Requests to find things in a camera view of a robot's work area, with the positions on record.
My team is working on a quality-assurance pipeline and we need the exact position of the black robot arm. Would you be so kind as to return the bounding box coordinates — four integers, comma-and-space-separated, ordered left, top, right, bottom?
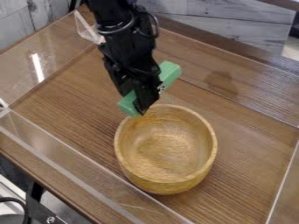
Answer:
87, 0, 163, 115

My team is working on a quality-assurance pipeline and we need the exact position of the black cable under table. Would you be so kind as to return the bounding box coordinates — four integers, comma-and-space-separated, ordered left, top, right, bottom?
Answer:
0, 197, 32, 224

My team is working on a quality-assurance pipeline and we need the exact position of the brown wooden bowl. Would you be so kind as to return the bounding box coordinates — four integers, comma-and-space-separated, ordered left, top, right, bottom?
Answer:
114, 104, 219, 195

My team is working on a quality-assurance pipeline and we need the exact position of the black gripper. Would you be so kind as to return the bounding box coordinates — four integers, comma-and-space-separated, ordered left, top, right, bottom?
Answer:
98, 25, 162, 116

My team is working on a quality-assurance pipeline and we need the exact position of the clear acrylic tray wall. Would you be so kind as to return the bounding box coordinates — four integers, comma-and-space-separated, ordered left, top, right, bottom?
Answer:
0, 16, 299, 224

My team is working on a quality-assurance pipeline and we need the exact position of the green rectangular block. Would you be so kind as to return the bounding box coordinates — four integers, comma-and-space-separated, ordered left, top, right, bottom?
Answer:
118, 61, 183, 117

